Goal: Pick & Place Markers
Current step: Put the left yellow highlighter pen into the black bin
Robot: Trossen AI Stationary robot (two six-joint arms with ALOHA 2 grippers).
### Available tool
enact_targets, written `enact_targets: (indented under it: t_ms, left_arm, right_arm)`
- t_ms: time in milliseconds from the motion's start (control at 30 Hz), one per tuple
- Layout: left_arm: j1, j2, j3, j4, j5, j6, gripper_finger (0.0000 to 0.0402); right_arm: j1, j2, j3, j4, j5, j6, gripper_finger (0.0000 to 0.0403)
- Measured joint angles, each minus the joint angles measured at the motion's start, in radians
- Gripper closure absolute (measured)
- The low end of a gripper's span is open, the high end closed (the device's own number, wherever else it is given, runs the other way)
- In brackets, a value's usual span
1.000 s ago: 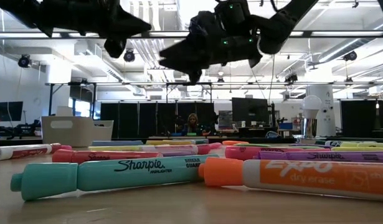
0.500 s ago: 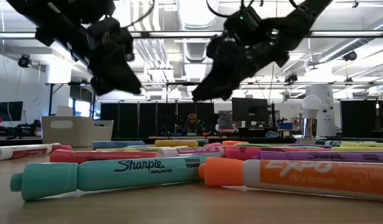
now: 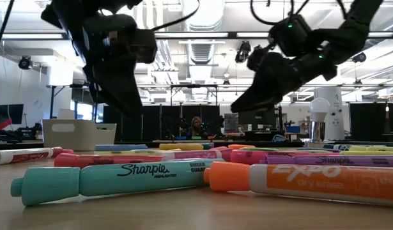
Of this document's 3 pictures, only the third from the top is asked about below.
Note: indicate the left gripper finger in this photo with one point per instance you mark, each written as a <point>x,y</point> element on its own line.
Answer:
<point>135,92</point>
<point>113,83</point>

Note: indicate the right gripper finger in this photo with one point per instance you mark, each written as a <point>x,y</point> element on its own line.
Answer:
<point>257,103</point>
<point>253,94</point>

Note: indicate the green highlighter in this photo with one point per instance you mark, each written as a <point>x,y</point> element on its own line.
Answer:
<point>263,149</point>

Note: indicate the orange highlighter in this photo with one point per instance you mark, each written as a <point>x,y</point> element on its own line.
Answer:
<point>241,146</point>

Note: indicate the blue highlighter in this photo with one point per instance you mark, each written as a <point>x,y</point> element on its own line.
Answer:
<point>119,147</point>

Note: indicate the yellow Sharpie highlighter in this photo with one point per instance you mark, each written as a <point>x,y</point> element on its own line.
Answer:
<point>375,153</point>
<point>126,152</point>
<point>375,148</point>

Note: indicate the golden yellow marker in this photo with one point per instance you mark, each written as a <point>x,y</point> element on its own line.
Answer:
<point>180,147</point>

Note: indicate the pink Expo marker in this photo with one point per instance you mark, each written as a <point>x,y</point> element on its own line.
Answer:
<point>196,154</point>

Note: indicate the coral red Sharpie highlighter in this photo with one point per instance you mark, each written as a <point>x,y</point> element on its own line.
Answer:
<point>87,159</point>

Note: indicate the black Expo marker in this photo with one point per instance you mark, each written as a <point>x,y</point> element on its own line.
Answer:
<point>341,147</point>

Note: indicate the orange Expo marker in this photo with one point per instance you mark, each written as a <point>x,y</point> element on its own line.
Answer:
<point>311,185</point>

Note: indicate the purple Sharpie highlighter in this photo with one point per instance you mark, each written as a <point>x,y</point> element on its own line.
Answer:
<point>343,160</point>

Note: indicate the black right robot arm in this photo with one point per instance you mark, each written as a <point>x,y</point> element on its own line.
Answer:
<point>349,32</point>

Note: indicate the large black monitor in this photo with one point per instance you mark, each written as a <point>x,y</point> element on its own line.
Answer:
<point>257,121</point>

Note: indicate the poster board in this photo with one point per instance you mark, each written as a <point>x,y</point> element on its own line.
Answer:
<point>231,123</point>

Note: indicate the black partition panels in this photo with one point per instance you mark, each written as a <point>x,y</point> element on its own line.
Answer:
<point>151,121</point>
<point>368,121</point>

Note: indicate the black ceiling spotlight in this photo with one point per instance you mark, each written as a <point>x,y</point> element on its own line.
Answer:
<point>243,51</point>
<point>359,57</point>
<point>25,63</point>

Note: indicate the blue storage box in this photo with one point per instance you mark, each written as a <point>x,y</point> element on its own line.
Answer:
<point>293,129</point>

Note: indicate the white light bulb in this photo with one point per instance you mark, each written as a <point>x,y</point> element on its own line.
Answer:
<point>319,107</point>

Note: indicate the white box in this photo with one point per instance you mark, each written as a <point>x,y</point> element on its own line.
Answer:
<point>66,114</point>

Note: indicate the white cylindrical appliance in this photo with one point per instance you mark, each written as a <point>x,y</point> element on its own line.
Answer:
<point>336,111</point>

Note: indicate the person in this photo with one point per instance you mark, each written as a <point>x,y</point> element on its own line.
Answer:
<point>196,127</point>

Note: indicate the light grey plastic bin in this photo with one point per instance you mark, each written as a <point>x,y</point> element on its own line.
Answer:
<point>74,137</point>

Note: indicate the teal wide Sharpie highlighter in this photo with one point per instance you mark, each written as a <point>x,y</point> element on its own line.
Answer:
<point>119,179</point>

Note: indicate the computer monitor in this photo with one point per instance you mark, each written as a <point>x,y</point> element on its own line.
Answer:
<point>11,113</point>

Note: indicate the red Expo marker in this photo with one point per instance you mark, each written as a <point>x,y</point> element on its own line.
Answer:
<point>23,156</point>

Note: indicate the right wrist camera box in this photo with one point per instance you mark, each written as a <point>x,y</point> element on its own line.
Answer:
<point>290,35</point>

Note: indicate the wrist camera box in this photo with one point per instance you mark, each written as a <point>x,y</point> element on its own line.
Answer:
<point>290,35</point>
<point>146,46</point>

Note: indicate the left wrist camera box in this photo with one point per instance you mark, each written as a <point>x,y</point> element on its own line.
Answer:
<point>146,46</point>

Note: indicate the black table frame rail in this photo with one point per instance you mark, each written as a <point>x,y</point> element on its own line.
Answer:
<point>132,142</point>

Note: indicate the black metal rack frame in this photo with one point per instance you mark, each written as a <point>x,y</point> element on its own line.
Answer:
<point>189,85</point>

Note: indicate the black overhead frame bar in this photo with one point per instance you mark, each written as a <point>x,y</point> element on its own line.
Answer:
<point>232,34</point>

